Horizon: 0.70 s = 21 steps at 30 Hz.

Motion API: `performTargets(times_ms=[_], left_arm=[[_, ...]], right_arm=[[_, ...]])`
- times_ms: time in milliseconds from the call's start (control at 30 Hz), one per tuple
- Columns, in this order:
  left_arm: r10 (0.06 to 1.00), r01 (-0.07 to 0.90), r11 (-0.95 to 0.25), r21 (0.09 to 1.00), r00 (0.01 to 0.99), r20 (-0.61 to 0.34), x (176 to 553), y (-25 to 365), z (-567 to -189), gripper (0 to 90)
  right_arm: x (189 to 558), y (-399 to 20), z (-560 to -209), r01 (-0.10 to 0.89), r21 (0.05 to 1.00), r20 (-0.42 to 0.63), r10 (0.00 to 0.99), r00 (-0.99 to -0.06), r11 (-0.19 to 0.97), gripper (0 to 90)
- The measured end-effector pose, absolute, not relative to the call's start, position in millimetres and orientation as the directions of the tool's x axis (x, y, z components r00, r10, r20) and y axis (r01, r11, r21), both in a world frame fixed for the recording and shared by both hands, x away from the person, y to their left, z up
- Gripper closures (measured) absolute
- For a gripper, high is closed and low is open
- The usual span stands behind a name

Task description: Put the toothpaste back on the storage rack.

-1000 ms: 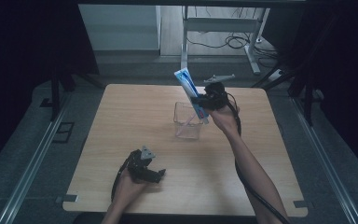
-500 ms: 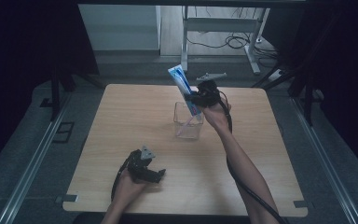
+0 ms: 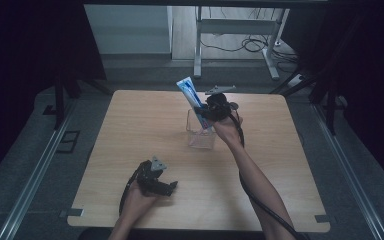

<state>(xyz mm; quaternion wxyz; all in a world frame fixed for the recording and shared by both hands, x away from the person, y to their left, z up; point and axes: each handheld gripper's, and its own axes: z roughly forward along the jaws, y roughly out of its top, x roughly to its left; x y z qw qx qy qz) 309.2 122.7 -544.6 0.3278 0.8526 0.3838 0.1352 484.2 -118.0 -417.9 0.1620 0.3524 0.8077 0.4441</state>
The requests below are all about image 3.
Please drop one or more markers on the white metal desk frame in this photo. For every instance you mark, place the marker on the white metal desk frame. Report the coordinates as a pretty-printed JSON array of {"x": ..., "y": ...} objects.
[{"x": 198, "y": 40}]

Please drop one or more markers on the white power strip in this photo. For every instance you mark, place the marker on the white power strip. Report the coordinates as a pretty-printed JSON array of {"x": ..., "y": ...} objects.
[{"x": 296, "y": 80}]

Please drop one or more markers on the white panel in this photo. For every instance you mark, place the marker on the white panel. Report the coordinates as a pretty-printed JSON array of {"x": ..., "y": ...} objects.
[{"x": 126, "y": 30}]

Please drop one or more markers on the blue white toothpaste tube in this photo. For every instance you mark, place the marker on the blue white toothpaste tube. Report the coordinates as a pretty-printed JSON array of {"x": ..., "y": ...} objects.
[{"x": 191, "y": 96}]

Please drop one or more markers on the black metal stand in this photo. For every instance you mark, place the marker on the black metal stand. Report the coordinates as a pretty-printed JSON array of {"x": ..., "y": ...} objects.
[
  {"x": 330, "y": 100},
  {"x": 59, "y": 100}
]

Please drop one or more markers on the black round table grommet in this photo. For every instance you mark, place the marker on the black round table grommet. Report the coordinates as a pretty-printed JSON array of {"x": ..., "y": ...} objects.
[{"x": 236, "y": 106}]

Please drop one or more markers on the person's right hand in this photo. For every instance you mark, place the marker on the person's right hand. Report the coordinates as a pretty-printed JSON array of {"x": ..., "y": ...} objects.
[{"x": 228, "y": 128}]

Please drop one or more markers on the person's left hand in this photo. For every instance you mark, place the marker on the person's left hand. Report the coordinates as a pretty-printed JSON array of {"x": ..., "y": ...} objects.
[{"x": 138, "y": 200}]

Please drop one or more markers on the dark curtain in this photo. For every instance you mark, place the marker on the dark curtain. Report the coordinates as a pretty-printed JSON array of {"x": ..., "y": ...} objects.
[
  {"x": 373, "y": 66},
  {"x": 20, "y": 50}
]

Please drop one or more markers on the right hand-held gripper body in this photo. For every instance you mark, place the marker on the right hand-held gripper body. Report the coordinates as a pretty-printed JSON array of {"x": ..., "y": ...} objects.
[{"x": 218, "y": 106}]

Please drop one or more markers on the aluminium floor rail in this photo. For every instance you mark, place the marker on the aluminium floor rail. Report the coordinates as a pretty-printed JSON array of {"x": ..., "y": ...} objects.
[
  {"x": 36, "y": 173},
  {"x": 350, "y": 176}
]

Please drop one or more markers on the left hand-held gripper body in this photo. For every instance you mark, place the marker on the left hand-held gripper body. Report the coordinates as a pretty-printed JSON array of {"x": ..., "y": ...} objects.
[{"x": 150, "y": 178}]

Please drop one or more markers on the clear plastic cup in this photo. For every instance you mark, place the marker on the clear plastic cup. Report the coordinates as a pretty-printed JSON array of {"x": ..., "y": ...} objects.
[{"x": 201, "y": 140}]

